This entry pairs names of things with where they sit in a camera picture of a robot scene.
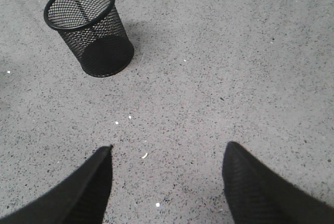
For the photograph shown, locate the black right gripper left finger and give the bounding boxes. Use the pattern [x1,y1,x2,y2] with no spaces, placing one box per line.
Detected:
[1,146,112,223]

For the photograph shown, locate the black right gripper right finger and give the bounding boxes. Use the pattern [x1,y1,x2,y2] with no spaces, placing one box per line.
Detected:
[222,142,333,223]

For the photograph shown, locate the black mesh pen cup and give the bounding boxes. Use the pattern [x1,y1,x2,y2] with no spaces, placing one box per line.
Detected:
[44,0,134,77]

